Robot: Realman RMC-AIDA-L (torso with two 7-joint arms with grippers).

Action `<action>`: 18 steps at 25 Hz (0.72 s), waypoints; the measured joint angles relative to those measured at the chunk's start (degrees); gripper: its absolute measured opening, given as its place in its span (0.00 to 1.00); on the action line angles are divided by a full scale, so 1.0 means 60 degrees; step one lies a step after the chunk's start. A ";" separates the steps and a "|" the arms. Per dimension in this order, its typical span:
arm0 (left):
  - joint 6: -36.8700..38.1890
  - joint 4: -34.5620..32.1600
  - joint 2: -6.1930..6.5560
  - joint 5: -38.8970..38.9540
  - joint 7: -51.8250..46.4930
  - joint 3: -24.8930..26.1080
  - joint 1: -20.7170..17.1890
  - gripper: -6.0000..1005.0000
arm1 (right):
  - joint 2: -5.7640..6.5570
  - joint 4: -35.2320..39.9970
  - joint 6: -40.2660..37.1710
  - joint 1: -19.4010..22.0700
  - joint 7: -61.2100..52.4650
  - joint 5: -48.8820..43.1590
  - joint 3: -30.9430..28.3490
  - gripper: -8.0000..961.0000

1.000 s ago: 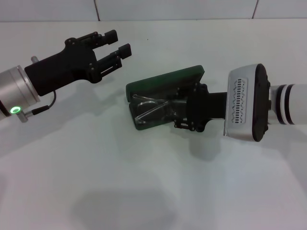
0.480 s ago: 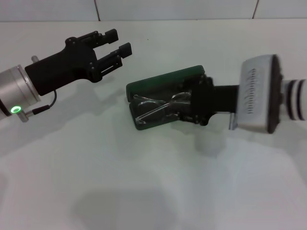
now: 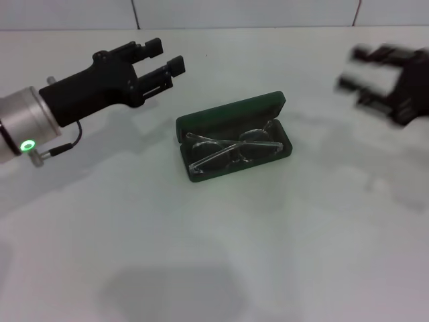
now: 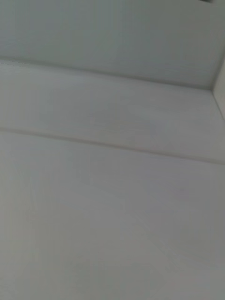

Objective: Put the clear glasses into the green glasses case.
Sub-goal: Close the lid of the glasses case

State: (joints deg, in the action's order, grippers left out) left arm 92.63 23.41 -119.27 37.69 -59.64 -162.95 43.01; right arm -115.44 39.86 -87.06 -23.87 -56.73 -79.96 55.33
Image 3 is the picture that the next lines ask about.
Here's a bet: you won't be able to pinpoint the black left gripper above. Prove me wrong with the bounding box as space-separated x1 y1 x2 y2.
38 38 186 128

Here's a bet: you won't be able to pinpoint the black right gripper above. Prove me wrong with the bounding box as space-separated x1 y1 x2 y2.
334 43 429 127

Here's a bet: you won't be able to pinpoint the green glasses case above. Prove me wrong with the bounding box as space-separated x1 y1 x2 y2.
174 90 293 184

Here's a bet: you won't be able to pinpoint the clear white glasses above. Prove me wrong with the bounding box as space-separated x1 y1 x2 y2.
186 119 284 176

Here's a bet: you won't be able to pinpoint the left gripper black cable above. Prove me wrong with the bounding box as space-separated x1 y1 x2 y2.
28 120 83 167

